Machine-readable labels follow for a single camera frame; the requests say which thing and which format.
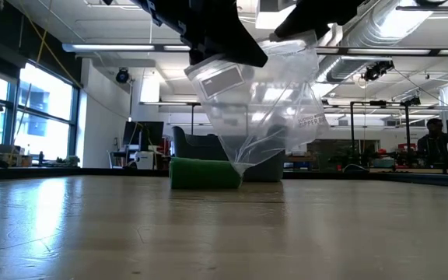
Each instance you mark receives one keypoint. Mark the green bandage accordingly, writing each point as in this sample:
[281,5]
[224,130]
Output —
[204,173]

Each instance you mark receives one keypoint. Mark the black metal table frame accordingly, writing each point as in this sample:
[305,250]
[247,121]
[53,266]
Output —
[92,172]

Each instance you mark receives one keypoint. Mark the person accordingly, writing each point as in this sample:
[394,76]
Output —
[434,142]

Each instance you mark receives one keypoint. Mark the large window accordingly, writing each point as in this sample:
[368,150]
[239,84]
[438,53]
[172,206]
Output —
[45,93]

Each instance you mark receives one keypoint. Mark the silver ventilation duct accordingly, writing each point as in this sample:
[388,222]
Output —
[379,23]

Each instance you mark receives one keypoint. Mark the white computer box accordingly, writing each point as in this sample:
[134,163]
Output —
[144,160]

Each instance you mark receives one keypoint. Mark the long ceiling light bar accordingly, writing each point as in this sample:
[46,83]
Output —
[111,47]

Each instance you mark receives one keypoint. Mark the black spotlight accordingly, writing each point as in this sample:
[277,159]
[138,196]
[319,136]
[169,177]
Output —
[377,70]

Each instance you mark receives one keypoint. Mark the clear plastic bag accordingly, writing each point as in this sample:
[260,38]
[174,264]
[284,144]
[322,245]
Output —
[259,109]

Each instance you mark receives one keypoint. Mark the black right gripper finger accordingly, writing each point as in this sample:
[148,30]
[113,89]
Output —
[302,21]

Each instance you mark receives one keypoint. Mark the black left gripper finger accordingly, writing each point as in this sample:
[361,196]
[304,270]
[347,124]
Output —
[239,48]

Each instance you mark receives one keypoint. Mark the dark teal plastic bin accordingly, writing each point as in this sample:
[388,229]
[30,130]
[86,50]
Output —
[197,145]

